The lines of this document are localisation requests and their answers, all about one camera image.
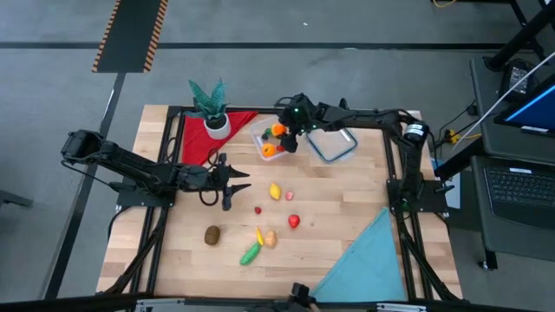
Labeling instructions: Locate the black power brick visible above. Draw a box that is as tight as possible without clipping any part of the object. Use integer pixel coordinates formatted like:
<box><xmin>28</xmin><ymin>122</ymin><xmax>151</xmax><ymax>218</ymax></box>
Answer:
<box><xmin>498</xmin><ymin>60</ymin><xmax>538</xmax><ymax>101</ymax></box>

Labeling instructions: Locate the red cloth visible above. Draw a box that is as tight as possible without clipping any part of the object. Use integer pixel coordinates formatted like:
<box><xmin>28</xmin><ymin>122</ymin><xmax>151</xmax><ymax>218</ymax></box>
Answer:
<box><xmin>180</xmin><ymin>110</ymin><xmax>259</xmax><ymax>166</ymax></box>

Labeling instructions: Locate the blue and white box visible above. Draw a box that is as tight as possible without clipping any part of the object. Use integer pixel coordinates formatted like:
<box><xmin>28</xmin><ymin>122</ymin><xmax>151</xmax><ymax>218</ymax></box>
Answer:
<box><xmin>431</xmin><ymin>156</ymin><xmax>462</xmax><ymax>211</ymax></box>

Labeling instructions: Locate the black stand pole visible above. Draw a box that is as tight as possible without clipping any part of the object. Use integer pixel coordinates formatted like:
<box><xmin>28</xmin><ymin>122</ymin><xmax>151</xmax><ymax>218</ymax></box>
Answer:
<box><xmin>483</xmin><ymin>0</ymin><xmax>555</xmax><ymax>73</ymax></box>

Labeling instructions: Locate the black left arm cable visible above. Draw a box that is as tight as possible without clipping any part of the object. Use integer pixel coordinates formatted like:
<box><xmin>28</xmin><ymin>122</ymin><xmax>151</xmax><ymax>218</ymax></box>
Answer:
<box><xmin>198</xmin><ymin>147</ymin><xmax>223</xmax><ymax>207</ymax></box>

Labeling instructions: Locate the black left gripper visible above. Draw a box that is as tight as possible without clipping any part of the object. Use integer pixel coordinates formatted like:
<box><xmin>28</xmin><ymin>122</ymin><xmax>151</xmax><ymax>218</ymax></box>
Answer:
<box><xmin>186</xmin><ymin>152</ymin><xmax>253</xmax><ymax>212</ymax></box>

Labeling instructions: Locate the silver metal bracket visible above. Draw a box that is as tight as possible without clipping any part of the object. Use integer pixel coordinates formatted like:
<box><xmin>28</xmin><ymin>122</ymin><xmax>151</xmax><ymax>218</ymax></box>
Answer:
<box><xmin>375</xmin><ymin>302</ymin><xmax>428</xmax><ymax>312</ymax></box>
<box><xmin>134</xmin><ymin>297</ymin><xmax>186</xmax><ymax>312</ymax></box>

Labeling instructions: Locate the brown toy kiwi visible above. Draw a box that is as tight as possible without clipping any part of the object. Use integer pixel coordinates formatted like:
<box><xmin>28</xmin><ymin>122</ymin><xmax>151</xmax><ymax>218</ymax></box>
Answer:
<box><xmin>204</xmin><ymin>224</ymin><xmax>222</xmax><ymax>247</ymax></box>

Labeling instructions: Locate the clear tupperware lid blue rim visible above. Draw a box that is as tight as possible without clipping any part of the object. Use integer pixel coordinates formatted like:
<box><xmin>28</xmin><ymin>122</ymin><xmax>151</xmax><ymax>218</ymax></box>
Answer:
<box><xmin>304</xmin><ymin>126</ymin><xmax>359</xmax><ymax>165</ymax></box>

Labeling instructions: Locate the green toy cucumber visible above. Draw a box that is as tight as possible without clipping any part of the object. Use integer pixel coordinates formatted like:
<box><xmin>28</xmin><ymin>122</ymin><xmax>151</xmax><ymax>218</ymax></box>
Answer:
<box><xmin>238</xmin><ymin>241</ymin><xmax>263</xmax><ymax>266</ymax></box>

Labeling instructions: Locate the black table-level camera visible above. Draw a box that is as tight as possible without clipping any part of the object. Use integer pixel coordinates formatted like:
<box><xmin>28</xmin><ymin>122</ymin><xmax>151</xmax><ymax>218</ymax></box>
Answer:
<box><xmin>289</xmin><ymin>282</ymin><xmax>317</xmax><ymax>311</ymax></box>

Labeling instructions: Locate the grey furniture leg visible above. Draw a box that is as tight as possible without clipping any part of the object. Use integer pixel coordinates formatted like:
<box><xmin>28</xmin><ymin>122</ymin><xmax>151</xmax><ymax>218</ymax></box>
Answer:
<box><xmin>0</xmin><ymin>189</ymin><xmax>34</xmax><ymax>210</ymax></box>

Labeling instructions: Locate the clear plastic tupperware container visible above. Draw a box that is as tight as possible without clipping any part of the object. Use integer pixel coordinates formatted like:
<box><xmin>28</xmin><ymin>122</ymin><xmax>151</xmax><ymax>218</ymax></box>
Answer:
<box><xmin>250</xmin><ymin>114</ymin><xmax>304</xmax><ymax>162</ymax></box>

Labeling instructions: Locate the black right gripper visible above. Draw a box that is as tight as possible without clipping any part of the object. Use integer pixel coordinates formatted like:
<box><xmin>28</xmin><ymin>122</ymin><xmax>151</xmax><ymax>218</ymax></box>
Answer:
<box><xmin>277</xmin><ymin>93</ymin><xmax>324</xmax><ymax>154</ymax></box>

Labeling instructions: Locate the black hazard-striped floor mat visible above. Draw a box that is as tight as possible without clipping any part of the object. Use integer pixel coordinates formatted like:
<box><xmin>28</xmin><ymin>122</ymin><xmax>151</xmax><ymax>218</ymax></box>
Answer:
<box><xmin>91</xmin><ymin>0</ymin><xmax>169</xmax><ymax>74</ymax></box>

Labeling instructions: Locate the teal cloth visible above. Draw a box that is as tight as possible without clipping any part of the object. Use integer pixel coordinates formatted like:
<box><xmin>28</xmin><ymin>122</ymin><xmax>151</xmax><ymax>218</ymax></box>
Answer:
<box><xmin>308</xmin><ymin>206</ymin><xmax>408</xmax><ymax>303</ymax></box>

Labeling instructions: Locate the monitor with blue screen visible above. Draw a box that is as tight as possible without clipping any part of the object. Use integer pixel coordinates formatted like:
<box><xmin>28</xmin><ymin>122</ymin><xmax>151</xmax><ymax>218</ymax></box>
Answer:
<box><xmin>493</xmin><ymin>73</ymin><xmax>555</xmax><ymax>139</ymax></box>

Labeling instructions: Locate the green plant in white pot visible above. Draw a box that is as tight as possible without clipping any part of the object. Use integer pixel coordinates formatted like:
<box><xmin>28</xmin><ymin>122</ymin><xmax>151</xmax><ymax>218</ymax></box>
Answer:
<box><xmin>186</xmin><ymin>77</ymin><xmax>233</xmax><ymax>140</ymax></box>

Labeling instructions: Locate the laptop computer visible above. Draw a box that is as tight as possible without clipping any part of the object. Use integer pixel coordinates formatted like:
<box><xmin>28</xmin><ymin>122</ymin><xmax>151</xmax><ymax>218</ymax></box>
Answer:
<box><xmin>470</xmin><ymin>55</ymin><xmax>555</xmax><ymax>263</ymax></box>

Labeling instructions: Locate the black laptop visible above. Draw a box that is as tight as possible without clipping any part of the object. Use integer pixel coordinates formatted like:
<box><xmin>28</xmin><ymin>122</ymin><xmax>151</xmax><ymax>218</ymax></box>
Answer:
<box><xmin>470</xmin><ymin>154</ymin><xmax>555</xmax><ymax>263</ymax></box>

